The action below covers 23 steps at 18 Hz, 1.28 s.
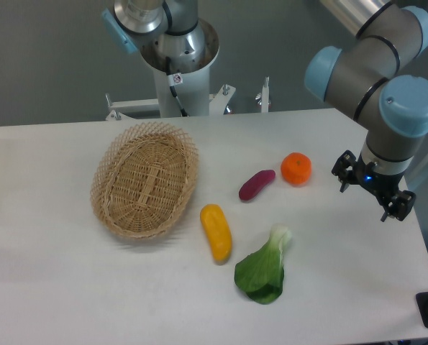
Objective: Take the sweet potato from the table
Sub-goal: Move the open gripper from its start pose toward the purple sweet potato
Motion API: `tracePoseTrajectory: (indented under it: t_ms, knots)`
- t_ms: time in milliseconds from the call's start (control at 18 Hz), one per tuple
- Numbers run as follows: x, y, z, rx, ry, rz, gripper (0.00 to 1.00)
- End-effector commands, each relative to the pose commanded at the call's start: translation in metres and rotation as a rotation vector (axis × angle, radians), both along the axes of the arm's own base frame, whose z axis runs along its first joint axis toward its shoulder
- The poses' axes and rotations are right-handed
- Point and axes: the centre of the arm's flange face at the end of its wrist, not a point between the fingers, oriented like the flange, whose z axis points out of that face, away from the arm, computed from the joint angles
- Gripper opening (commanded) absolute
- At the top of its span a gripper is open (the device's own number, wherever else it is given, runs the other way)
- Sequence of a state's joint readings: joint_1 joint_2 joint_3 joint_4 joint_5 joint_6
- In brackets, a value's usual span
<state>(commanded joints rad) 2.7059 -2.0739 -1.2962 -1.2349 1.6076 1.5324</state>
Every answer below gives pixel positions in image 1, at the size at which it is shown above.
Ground purple sweet potato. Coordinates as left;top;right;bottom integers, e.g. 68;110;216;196
238;170;276;202

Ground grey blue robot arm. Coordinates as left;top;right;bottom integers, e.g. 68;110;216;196
304;1;428;220

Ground orange tangerine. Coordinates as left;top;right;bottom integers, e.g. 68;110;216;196
281;152;312;185

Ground green bok choy leaf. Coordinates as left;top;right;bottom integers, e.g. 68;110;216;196
234;224;292;305

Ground black cable on pedestal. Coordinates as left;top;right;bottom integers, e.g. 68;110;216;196
165;57;190;118

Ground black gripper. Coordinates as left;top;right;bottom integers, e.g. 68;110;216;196
332;150;416;221

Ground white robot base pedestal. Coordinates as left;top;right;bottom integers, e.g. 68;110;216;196
101;0;220;118

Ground yellow elongated vegetable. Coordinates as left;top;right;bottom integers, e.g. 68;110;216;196
200;204;232;263

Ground white metal frame bracket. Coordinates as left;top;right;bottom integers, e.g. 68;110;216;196
104;76;274;121

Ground oval woven wicker basket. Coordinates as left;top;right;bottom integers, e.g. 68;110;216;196
91;121;199;239

